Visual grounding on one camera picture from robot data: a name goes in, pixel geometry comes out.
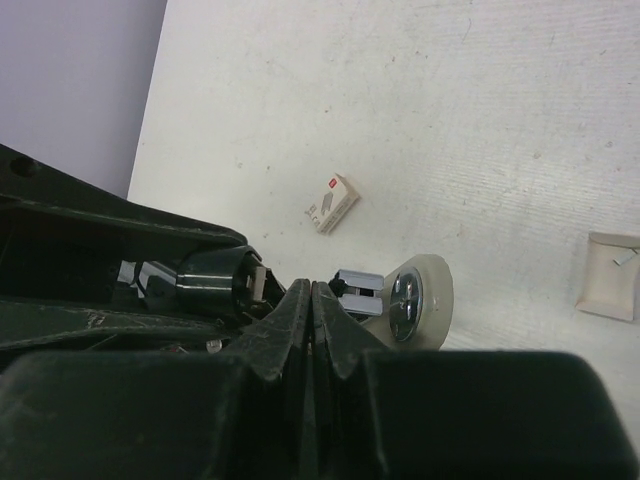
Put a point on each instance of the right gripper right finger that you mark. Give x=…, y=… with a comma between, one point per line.
x=460, y=414

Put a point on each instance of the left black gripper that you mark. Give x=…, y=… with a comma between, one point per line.
x=64, y=239

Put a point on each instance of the printed staple box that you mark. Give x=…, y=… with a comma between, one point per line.
x=333, y=204

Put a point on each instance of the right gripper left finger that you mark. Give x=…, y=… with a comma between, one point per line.
x=231, y=415

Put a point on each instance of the small cardboard tray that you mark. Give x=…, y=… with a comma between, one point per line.
x=611, y=277

